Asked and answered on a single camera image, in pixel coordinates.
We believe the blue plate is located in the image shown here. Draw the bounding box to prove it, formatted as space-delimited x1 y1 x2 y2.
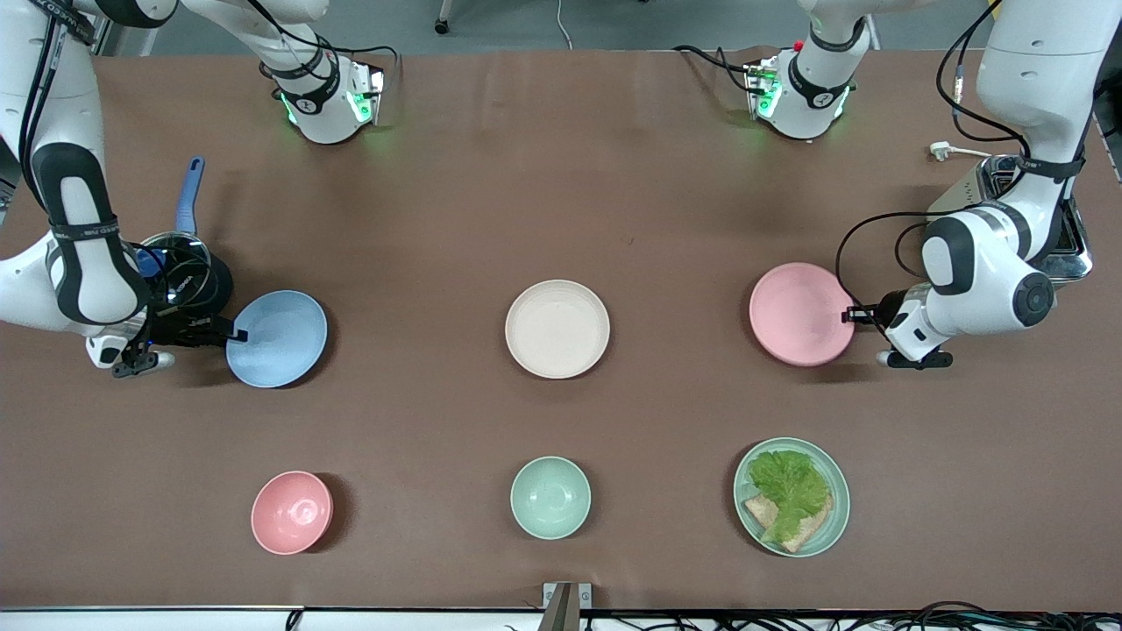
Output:
225 289 329 389

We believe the pink plate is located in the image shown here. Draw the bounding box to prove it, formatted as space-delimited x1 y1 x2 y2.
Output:
749 262 857 368

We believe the glass lid with blue knob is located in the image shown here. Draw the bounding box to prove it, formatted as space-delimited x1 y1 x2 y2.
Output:
136 230 213 309

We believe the dark blue saucepan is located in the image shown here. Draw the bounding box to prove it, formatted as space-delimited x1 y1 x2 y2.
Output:
167 156 235 321

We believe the beige chrome toaster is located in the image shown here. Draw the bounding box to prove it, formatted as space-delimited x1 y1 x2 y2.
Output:
927 153 1095 290

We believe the green lettuce leaf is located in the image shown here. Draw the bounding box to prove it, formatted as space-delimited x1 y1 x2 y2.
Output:
747 450 832 544

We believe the pink bowl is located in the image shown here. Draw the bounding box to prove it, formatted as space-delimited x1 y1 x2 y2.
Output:
251 471 334 556

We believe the green plate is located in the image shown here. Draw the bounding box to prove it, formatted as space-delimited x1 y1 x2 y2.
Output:
733 436 851 558

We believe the brown bread slice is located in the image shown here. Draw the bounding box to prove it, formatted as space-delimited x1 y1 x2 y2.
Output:
743 493 834 554

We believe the brown table cover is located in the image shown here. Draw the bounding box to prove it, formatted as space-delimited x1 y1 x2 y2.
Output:
0 48 1122 612

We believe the beige plate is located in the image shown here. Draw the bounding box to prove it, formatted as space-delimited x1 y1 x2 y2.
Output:
504 279 612 380

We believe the green bowl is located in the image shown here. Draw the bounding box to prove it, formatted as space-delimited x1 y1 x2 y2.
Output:
510 456 593 541

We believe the white power plug with cord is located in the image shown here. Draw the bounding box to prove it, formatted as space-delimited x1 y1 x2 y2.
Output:
929 140 996 163

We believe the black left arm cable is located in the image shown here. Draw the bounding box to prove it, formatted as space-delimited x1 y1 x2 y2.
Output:
835 0 1088 327

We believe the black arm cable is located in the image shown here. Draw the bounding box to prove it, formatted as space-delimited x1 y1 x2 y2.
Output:
835 0 1088 327
18 0 216 312

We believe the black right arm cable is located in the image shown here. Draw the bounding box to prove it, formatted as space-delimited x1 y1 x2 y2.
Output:
18 0 216 312

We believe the aluminium frame profile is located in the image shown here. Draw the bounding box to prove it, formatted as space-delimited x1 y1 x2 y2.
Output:
88 13 124 58

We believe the black base cable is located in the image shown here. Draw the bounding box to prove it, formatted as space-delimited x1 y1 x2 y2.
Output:
672 44 760 96
337 41 401 82

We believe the grey metal mount bracket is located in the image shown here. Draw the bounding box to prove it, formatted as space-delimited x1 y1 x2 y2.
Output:
542 582 593 631

